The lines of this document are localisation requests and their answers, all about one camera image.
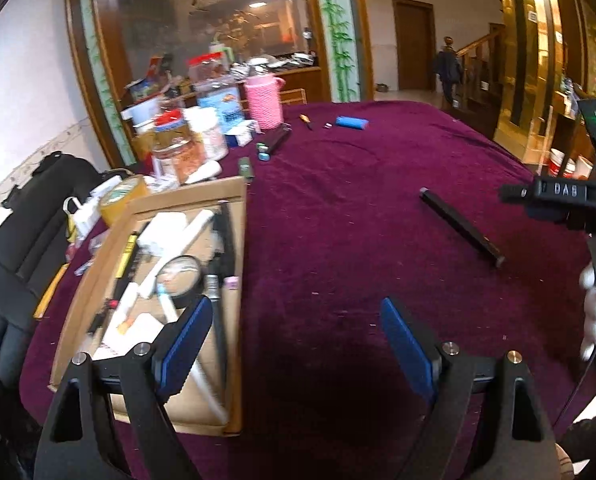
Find black bag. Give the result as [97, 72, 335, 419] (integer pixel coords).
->
[0, 151, 104, 211]

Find white barcode label packet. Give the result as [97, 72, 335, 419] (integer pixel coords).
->
[145, 175, 179, 193]

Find yellow black marker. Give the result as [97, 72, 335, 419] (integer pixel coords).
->
[113, 232, 140, 281]

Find black rectangular case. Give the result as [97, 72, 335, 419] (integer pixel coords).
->
[258, 126, 291, 157]

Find clear jar orange label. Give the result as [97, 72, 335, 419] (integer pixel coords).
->
[150, 125, 209, 186]

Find wooden stair railing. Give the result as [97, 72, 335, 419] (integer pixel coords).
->
[455, 22, 508, 126]

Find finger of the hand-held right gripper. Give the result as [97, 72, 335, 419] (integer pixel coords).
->
[498, 180, 541, 208]

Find maroon velvet tablecloth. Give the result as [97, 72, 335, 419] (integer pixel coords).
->
[18, 100, 596, 480]

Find blue label jar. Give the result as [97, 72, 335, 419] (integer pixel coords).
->
[195, 77, 249, 131]

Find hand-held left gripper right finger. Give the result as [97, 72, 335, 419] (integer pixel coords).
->
[380, 297, 563, 480]

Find black rim magnifying glass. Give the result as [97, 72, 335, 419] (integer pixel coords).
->
[155, 255, 206, 308]

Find clear jar orange contents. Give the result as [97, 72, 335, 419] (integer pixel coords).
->
[188, 52, 229, 86]

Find person's right forearm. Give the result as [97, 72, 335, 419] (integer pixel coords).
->
[558, 410, 596, 480]

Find pink woven basket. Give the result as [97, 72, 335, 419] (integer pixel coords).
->
[243, 72, 286, 131]

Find brown wooden door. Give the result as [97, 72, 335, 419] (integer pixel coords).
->
[392, 0, 436, 93]

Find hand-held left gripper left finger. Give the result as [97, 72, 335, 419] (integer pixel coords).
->
[33, 295, 213, 480]

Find black marker red cap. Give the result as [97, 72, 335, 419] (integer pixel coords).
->
[85, 297, 121, 336]

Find black rectangular bar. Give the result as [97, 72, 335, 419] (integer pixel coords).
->
[419, 187, 506, 267]

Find white small carton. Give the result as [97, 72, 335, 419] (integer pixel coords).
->
[93, 312, 163, 361]

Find red white paper cup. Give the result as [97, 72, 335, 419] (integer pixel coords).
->
[548, 147, 576, 178]
[572, 155, 596, 181]

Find white tube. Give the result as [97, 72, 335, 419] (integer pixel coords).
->
[183, 160, 223, 185]

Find black marker green cap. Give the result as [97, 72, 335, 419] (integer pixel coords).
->
[255, 125, 289, 153]

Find wooden framed glass partition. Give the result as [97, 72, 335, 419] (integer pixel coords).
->
[63, 0, 373, 171]

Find yellow tape roll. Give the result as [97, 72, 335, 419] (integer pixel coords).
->
[98, 175, 151, 228]

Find white adapter box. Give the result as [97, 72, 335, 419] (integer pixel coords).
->
[138, 212, 186, 256]

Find white plastic jar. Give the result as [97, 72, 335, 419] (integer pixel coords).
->
[185, 107, 229, 161]

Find black gel pen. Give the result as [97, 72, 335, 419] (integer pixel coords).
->
[205, 272, 229, 401]

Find blue white small box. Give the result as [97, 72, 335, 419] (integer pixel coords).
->
[225, 120, 259, 148]

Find red lid container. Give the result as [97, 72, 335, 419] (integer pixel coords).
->
[153, 110, 186, 131]

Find white stick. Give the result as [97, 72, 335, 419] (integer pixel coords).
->
[185, 210, 213, 241]

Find black backpack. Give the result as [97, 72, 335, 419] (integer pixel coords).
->
[0, 195, 84, 391]

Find long white pen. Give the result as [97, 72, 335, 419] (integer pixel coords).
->
[158, 285, 229, 423]

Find cardboard box tray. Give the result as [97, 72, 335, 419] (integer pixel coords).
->
[47, 175, 249, 437]

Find yellow pencil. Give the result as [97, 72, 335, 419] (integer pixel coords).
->
[33, 262, 71, 320]

